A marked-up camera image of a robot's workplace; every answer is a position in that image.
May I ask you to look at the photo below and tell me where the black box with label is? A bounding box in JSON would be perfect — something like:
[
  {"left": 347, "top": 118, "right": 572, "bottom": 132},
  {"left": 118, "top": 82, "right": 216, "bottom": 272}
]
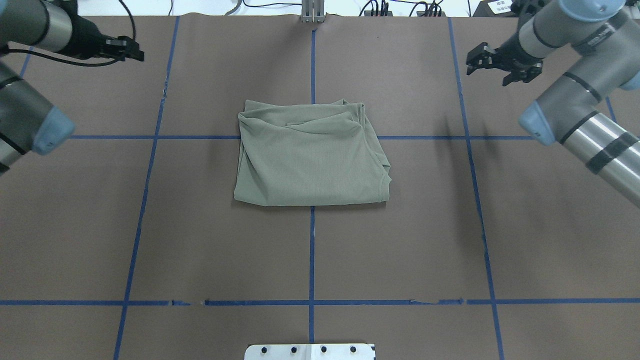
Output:
[{"left": 471, "top": 0, "right": 518, "bottom": 18}]

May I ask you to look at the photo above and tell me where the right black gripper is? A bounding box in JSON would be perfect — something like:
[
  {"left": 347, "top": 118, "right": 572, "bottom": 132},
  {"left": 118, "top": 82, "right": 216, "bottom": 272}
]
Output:
[{"left": 465, "top": 35, "right": 543, "bottom": 87}]

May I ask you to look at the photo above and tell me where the olive green long-sleeve shirt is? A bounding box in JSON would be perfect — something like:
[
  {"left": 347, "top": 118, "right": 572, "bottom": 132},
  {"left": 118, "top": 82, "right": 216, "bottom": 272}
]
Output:
[{"left": 233, "top": 99, "right": 392, "bottom": 207}]

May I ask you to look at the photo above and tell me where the white pedestal column base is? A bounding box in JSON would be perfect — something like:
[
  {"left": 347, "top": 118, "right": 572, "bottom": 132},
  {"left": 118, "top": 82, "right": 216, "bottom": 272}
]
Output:
[{"left": 244, "top": 342, "right": 377, "bottom": 360}]

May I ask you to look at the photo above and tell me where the aluminium frame post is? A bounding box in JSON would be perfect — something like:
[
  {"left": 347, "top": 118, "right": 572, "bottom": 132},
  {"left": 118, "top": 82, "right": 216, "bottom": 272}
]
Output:
[{"left": 301, "top": 0, "right": 326, "bottom": 24}]

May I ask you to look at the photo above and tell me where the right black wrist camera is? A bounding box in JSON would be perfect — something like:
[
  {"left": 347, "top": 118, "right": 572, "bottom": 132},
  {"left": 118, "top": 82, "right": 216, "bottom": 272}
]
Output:
[{"left": 510, "top": 0, "right": 550, "bottom": 19}]

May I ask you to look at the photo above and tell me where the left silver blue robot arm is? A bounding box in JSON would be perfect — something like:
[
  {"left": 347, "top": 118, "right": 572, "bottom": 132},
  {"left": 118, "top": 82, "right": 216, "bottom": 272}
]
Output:
[{"left": 0, "top": 0, "right": 146, "bottom": 174}]

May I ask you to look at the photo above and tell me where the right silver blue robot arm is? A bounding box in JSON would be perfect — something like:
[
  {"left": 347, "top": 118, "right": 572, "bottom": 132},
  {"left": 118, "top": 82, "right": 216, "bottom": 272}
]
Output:
[{"left": 465, "top": 0, "right": 640, "bottom": 206}]

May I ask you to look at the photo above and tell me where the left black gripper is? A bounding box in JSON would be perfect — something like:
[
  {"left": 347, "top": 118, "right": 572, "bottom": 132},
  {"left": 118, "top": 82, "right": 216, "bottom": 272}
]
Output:
[{"left": 62, "top": 15, "right": 146, "bottom": 62}]

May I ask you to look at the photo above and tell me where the left camera black cable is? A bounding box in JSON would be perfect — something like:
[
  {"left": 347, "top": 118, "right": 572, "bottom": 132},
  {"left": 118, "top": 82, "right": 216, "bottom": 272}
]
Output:
[{"left": 0, "top": 0, "right": 138, "bottom": 68}]

